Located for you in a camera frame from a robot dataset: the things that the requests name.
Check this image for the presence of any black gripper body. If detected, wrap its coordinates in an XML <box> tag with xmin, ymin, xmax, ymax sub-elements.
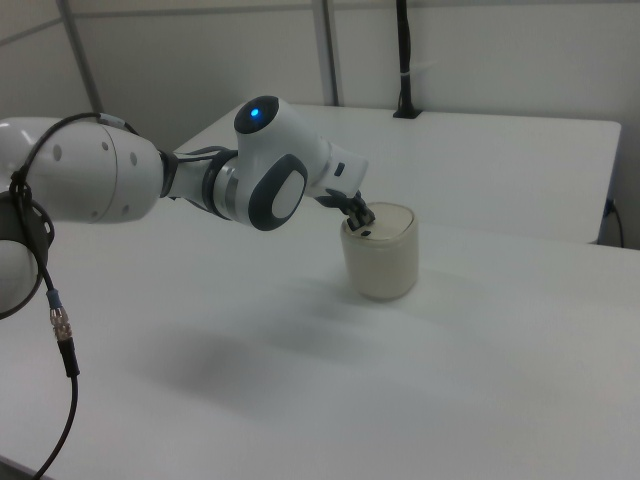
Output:
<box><xmin>313</xmin><ymin>187</ymin><xmax>362</xmax><ymax>213</ymax></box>

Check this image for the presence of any cream trash bin with lid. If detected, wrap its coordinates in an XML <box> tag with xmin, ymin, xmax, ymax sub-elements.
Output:
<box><xmin>341</xmin><ymin>201</ymin><xmax>419</xmax><ymax>303</ymax></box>

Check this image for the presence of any white background table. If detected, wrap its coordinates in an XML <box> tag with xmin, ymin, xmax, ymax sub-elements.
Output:
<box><xmin>172</xmin><ymin>101</ymin><xmax>623</xmax><ymax>246</ymax></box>

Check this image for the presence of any black pole with clamp base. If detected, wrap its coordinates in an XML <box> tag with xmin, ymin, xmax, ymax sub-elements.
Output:
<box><xmin>392</xmin><ymin>0</ymin><xmax>424</xmax><ymax>120</ymax></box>

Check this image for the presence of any grey partition frame post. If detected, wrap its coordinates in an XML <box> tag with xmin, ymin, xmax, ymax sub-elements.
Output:
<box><xmin>58</xmin><ymin>0</ymin><xmax>105</xmax><ymax>115</ymax></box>
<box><xmin>313</xmin><ymin>0</ymin><xmax>347</xmax><ymax>108</ymax></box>

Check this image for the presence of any black cable at table side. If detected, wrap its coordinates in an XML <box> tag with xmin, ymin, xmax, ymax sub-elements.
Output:
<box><xmin>604</xmin><ymin>197</ymin><xmax>627</xmax><ymax>248</ymax></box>

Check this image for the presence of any black cable on robot arm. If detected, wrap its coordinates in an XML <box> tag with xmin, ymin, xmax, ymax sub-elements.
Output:
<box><xmin>7</xmin><ymin>112</ymin><xmax>146</xmax><ymax>480</ymax></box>

